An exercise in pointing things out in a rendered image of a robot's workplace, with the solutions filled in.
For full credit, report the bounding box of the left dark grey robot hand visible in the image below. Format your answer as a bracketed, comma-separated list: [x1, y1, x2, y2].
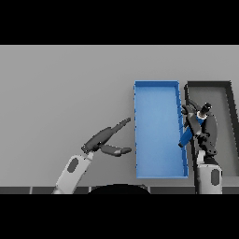
[80, 117, 133, 158]

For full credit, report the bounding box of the dark grey bin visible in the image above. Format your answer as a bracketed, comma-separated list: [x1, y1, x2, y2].
[184, 80, 239, 179]

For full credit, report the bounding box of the blue bin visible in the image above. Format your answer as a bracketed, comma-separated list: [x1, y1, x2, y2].
[134, 79, 190, 179]

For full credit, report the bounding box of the right dark grey robot hand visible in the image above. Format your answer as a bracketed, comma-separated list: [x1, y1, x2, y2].
[181, 96, 218, 159]

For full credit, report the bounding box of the blue pipe with dark end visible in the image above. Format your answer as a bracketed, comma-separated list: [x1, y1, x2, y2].
[177, 102, 213, 148]

